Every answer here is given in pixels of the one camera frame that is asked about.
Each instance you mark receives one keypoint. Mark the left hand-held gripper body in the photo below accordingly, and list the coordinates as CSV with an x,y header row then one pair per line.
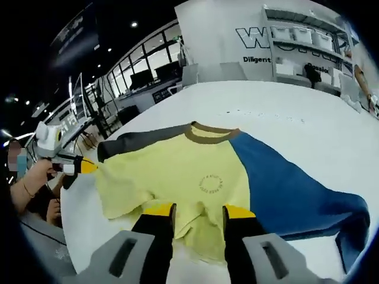
x,y
51,142

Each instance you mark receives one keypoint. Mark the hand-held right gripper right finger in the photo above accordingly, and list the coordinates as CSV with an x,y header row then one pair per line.
x,y
245,236

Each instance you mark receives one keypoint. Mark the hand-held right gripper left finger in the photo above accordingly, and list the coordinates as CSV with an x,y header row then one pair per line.
x,y
151,245

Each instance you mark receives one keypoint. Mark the yellow blue grey garment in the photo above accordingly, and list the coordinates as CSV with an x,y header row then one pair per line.
x,y
183,165

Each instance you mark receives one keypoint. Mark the person's left hand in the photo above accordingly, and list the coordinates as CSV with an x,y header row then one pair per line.
x,y
41,177

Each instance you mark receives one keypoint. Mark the teal face mask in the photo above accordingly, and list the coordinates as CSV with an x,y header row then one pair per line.
x,y
22,164

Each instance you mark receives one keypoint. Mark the grey mesh chair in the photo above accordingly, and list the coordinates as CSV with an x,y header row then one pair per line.
x,y
44,251

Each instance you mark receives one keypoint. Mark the grey office desk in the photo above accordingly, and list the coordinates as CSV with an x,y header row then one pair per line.
x,y
142,99

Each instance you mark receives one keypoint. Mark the black computer monitor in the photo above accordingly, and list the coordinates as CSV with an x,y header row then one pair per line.
x,y
140,79
166,72

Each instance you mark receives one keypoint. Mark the dark hanging banner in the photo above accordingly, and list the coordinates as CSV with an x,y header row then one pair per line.
x,y
75,29

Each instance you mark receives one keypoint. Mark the grey chair backrest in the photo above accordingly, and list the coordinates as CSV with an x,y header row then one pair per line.
x,y
231,71

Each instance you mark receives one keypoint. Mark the black device on shelf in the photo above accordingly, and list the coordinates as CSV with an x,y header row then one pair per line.
x,y
313,75

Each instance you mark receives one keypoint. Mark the grey chair by shelf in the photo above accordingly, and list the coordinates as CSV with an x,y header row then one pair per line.
x,y
349,86

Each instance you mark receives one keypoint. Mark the white metal shelving unit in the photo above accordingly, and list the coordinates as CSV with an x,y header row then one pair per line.
x,y
334,62

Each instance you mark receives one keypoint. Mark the white storage bin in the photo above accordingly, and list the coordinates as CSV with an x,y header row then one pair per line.
x,y
323,42
302,37
283,34

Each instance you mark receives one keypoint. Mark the white frame office chair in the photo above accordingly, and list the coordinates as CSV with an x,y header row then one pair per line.
x,y
189,75

